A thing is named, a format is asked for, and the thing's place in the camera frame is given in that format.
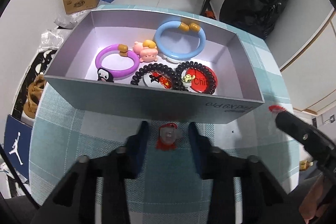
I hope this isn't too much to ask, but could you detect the black cable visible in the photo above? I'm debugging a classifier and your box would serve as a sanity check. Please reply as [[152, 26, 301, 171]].
[[0, 143, 40, 208]]

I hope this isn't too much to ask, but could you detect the red China badge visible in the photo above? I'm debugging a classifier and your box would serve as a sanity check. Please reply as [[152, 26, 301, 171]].
[[186, 67, 218, 94]]

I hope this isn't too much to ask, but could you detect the grey phone box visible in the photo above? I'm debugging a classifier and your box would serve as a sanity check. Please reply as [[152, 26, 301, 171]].
[[45, 5, 265, 124]]

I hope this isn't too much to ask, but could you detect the red clear hair clip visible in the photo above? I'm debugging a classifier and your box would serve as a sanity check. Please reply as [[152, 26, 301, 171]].
[[155, 123, 182, 151]]

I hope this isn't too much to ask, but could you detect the blue bracelet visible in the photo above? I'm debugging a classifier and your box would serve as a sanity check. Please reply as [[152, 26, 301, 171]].
[[153, 19, 207, 60]]

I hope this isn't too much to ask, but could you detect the black bead bracelet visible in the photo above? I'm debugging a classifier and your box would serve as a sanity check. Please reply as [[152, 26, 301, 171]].
[[175, 61, 219, 96], [130, 62, 182, 90]]

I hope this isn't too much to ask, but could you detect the black penguin charm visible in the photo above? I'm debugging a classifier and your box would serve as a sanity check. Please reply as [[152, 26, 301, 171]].
[[97, 68, 114, 83]]

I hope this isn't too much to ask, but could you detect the teal plaid tablecloth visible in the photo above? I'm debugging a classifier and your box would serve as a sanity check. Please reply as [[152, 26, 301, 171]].
[[29, 29, 299, 223]]

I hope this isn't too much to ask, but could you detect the person's right hand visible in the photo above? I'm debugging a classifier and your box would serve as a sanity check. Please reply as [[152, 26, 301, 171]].
[[299, 175, 328, 223]]

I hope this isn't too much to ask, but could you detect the purple bracelet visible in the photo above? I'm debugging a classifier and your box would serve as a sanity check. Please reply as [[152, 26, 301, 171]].
[[94, 43, 141, 81]]

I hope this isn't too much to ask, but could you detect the grey plastic mail bag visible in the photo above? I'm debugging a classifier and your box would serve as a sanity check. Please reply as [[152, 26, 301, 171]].
[[54, 10, 88, 30]]

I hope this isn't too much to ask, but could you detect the brown boot pair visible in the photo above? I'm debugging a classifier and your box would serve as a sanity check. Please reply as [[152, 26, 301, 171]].
[[23, 75, 47, 119]]

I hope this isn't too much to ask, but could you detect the black white sneaker pair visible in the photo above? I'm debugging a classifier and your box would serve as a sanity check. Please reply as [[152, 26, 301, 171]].
[[27, 50, 57, 79]]

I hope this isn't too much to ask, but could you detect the pink pig figurine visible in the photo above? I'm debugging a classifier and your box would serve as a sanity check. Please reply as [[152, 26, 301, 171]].
[[133, 40, 158, 63]]

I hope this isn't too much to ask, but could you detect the navy Jordan shoe box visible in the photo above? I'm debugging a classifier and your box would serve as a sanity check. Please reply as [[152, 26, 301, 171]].
[[3, 115, 32, 180]]

